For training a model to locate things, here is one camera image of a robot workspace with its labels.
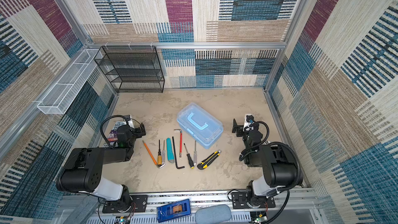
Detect blue tape dispenser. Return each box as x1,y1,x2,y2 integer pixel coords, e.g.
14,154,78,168
157,199,191,223

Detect orange hex key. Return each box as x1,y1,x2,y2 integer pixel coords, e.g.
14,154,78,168
142,141,158,167

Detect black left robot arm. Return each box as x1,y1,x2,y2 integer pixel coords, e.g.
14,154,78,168
56,123,146,213

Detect teal utility knife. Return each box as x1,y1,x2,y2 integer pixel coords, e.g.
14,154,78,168
166,138,175,163

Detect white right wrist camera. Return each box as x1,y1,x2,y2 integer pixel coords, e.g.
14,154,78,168
243,114,255,132

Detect grey foam pad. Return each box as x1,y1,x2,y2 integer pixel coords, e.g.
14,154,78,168
195,204,232,224

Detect blue plastic tool box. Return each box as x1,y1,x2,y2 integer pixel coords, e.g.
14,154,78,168
177,103,224,149

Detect black wire mesh shelf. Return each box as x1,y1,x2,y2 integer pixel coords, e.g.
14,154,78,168
94,46,165,93

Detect black hex key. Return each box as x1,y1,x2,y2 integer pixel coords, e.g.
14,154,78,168
171,136,186,170

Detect clear handled screwdriver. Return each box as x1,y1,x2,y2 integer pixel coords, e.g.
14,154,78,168
193,141,198,166

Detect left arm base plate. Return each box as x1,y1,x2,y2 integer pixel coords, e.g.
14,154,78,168
101,195,148,214

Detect white wire mesh basket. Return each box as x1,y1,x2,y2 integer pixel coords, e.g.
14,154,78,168
37,49,98,115

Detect black handled screwdriver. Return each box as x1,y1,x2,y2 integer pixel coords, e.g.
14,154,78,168
183,143,195,169

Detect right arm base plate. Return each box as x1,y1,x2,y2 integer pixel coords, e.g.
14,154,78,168
229,191,276,209

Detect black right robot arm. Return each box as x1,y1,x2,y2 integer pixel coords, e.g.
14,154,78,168
229,115,303,209

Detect red hex key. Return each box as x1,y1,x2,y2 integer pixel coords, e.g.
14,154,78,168
174,129,183,158

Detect yellow black utility knife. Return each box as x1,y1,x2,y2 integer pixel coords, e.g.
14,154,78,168
197,150,222,170

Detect colourful paperback book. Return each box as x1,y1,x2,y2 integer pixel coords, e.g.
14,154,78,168
107,121,135,147

